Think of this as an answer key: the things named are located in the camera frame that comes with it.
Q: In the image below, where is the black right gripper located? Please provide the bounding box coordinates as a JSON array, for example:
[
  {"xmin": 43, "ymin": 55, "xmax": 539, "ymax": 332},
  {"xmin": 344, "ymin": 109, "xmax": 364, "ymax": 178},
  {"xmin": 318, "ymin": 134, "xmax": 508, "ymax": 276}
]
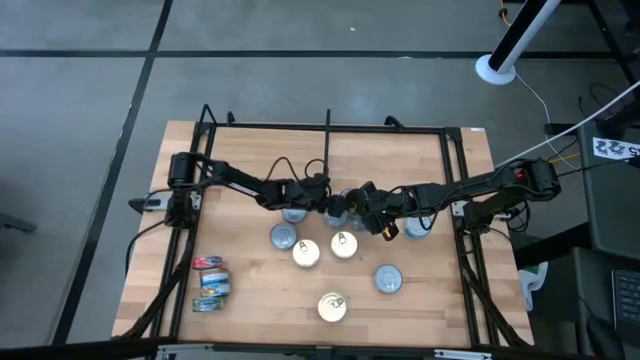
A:
[{"xmin": 357, "ymin": 180, "xmax": 419, "ymax": 236}]

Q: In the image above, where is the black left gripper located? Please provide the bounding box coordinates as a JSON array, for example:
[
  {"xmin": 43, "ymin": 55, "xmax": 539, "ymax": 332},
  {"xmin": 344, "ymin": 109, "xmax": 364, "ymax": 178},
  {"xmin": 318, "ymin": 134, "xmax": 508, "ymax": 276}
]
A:
[{"xmin": 287, "ymin": 172, "xmax": 348, "ymax": 217}]

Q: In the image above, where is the teal tuna can silver lid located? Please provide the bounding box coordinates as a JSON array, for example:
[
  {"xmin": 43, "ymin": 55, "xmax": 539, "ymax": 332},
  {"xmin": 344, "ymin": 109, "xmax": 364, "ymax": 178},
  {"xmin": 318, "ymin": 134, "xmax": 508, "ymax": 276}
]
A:
[
  {"xmin": 403, "ymin": 215, "xmax": 433, "ymax": 240},
  {"xmin": 281, "ymin": 207, "xmax": 309, "ymax": 224},
  {"xmin": 269, "ymin": 222, "xmax": 299, "ymax": 251}
]

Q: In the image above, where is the red can silver lid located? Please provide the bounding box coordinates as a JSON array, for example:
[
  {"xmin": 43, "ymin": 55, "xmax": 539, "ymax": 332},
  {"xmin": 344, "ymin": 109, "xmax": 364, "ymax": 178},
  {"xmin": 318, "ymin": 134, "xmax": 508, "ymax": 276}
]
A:
[{"xmin": 372, "ymin": 263, "xmax": 404, "ymax": 295}]

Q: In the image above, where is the blue white rectangular fish tin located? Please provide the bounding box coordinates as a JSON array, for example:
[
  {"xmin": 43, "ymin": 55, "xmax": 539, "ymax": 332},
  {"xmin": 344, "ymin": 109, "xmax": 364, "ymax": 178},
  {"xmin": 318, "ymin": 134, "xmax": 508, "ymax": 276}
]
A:
[{"xmin": 199, "ymin": 282, "xmax": 232, "ymax": 298}]

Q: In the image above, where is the green rectangular fish tin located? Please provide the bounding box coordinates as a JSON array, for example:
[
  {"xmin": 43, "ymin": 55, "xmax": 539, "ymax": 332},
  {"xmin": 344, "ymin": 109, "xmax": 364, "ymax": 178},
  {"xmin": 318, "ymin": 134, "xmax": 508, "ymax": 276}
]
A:
[{"xmin": 192, "ymin": 297, "xmax": 225, "ymax": 313}]

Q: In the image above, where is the white green bag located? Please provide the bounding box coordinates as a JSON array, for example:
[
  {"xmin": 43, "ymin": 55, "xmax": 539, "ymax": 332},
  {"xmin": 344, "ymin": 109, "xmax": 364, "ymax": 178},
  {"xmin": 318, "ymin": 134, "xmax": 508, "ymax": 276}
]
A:
[{"xmin": 517, "ymin": 261, "xmax": 550, "ymax": 311}]

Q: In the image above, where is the white pole round base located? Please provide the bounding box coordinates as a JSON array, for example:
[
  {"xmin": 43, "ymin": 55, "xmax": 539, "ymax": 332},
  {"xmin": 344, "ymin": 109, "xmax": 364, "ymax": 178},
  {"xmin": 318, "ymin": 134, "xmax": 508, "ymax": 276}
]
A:
[{"xmin": 474, "ymin": 0, "xmax": 564, "ymax": 86}]

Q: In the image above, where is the black power strip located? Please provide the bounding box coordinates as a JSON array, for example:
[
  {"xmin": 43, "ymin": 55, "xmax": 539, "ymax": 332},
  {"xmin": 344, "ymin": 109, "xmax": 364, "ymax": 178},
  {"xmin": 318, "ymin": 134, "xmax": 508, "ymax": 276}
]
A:
[{"xmin": 543, "ymin": 122, "xmax": 581, "ymax": 136}]

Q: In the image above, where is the white label black pattern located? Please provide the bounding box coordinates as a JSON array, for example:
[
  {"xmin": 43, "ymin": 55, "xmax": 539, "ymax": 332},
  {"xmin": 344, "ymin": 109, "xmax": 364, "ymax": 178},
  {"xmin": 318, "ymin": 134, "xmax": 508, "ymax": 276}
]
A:
[{"xmin": 592, "ymin": 135, "xmax": 640, "ymax": 162}]

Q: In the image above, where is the dark grey cabinet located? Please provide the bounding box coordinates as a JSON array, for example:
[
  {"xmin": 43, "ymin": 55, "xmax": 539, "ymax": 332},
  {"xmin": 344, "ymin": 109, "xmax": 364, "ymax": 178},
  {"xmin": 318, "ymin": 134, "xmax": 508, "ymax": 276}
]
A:
[{"xmin": 577, "ymin": 119, "xmax": 640, "ymax": 261}]

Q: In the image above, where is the dark keyboard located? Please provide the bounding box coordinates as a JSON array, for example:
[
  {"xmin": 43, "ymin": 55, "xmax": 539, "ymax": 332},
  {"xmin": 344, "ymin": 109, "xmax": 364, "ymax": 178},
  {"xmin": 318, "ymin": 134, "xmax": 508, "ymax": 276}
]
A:
[{"xmin": 612, "ymin": 269, "xmax": 640, "ymax": 341}]

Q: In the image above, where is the grey floor object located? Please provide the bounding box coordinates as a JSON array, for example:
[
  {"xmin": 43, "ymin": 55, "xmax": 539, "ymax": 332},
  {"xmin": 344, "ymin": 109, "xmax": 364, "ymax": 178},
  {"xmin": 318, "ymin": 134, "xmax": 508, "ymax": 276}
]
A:
[{"xmin": 0, "ymin": 212, "xmax": 39, "ymax": 235}]

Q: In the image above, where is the silver metal bracket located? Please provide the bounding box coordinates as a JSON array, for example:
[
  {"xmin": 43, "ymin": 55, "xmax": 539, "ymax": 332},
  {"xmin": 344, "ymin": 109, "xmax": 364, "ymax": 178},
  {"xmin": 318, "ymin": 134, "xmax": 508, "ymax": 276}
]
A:
[
  {"xmin": 155, "ymin": 343, "xmax": 201, "ymax": 360},
  {"xmin": 433, "ymin": 348, "xmax": 494, "ymax": 360}
]

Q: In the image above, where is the thick white cable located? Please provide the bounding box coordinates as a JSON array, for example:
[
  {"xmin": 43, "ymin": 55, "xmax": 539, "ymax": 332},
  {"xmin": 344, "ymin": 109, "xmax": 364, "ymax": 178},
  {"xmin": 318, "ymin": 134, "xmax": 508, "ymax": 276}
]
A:
[{"xmin": 494, "ymin": 79, "xmax": 640, "ymax": 169}]

